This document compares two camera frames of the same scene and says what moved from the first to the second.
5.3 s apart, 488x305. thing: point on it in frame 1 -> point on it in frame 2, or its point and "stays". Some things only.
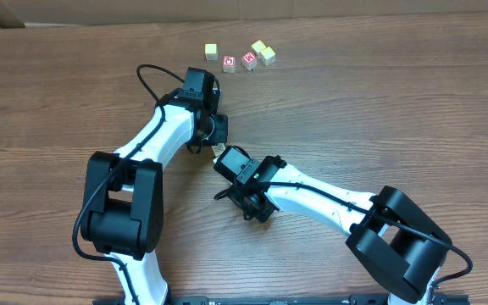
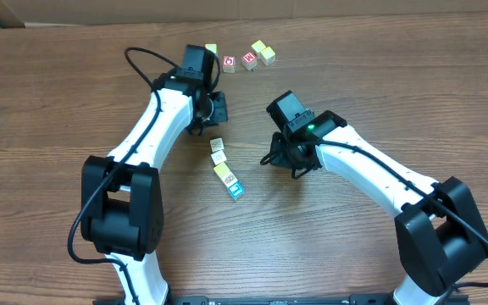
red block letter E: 249,60 stays
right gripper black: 241,199 -> 278,151
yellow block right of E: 268,56 stays
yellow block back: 257,47 stays
